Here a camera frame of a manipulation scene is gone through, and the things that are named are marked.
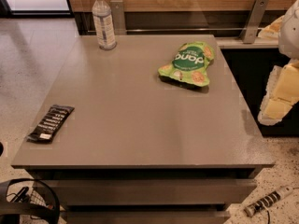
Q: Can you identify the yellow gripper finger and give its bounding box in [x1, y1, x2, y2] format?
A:
[258, 16, 283, 39]
[258, 61, 299, 126]

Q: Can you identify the clear plastic water bottle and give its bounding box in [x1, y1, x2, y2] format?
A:
[93, 0, 117, 50]

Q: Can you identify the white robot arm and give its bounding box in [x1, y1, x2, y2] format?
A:
[258, 0, 299, 126]

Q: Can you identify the black rxbar chocolate bar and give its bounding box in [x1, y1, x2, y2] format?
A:
[26, 105, 74, 144]

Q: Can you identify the green snack chip bag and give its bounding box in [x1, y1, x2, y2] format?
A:
[158, 41, 215, 87]

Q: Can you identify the grey drawer cabinet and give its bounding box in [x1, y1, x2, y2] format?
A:
[12, 35, 274, 224]

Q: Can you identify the right metal bracket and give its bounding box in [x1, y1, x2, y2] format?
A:
[240, 0, 269, 44]

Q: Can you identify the metal bracket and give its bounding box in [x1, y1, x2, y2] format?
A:
[110, 0, 127, 35]
[240, 0, 269, 44]

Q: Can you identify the left metal bracket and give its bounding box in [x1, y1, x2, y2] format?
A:
[110, 0, 127, 35]

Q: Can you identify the black wire basket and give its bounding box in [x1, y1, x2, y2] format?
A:
[0, 178, 60, 224]

